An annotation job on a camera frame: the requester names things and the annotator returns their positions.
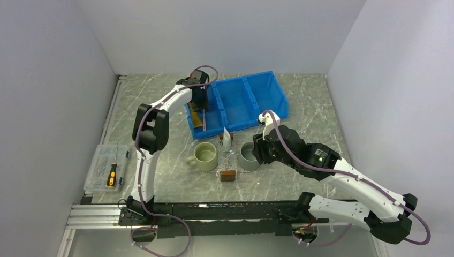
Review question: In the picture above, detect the pink toothbrush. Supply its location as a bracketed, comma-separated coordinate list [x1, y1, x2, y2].
[202, 110, 207, 131]

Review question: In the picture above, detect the grey ceramic mug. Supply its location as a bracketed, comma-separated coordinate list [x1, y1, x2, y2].
[237, 142, 260, 171]

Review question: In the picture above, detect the blue three-compartment bin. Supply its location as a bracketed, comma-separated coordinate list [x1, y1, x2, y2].
[185, 71, 289, 140]

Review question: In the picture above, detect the white green-capped toothpaste tube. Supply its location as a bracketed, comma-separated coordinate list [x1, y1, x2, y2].
[222, 127, 231, 153]

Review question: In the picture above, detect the clear acrylic toothbrush holder tray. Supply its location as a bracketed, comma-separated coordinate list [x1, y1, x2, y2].
[215, 132, 240, 183]

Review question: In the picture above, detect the cream ceramic mug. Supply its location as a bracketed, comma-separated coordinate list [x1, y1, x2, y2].
[186, 142, 218, 172]

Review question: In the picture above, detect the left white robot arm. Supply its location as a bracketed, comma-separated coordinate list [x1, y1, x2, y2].
[126, 66, 211, 225]

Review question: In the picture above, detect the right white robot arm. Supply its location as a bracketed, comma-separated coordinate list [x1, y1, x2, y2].
[252, 125, 418, 244]

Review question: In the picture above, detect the yellow toothpaste tube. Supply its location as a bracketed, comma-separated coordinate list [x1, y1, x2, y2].
[189, 106, 203, 129]

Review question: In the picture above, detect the orange black screwdriver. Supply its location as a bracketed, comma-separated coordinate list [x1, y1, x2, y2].
[107, 154, 118, 188]

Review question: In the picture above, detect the clear plastic screw box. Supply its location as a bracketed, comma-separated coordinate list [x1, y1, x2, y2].
[83, 143, 130, 192]

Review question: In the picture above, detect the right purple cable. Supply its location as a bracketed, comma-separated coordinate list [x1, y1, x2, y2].
[262, 110, 432, 248]

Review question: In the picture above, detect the purple cable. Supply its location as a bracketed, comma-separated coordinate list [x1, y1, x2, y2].
[262, 110, 432, 248]
[129, 65, 220, 257]

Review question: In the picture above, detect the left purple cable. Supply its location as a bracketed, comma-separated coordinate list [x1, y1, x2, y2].
[129, 65, 220, 257]

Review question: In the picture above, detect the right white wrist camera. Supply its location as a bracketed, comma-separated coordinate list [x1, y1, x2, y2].
[258, 110, 281, 140]

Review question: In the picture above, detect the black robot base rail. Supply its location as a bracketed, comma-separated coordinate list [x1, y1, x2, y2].
[66, 201, 336, 239]

